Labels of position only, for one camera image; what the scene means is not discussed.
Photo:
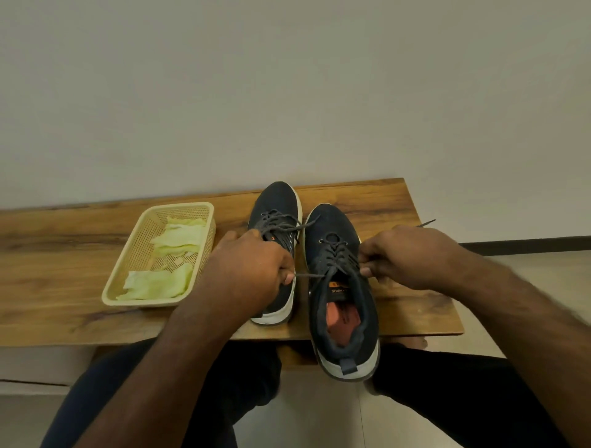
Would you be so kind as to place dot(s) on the person's right hand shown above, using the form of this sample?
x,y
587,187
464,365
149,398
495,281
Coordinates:
x,y
415,258

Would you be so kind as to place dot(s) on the person's left hand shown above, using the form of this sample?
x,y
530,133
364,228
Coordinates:
x,y
244,272

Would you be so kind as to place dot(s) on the grey shoelace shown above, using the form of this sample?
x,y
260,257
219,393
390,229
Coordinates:
x,y
279,224
337,256

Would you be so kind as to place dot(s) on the dark sneaker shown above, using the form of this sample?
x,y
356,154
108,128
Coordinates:
x,y
277,198
332,221

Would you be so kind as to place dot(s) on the person's right forearm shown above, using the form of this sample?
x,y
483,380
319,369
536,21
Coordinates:
x,y
531,341

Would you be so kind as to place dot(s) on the person's left forearm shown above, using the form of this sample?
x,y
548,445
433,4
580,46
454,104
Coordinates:
x,y
152,383

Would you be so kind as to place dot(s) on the dark baseboard strip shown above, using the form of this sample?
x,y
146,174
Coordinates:
x,y
526,244

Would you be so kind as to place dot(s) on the cream plastic mesh basket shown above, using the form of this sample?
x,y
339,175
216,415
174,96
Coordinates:
x,y
127,258

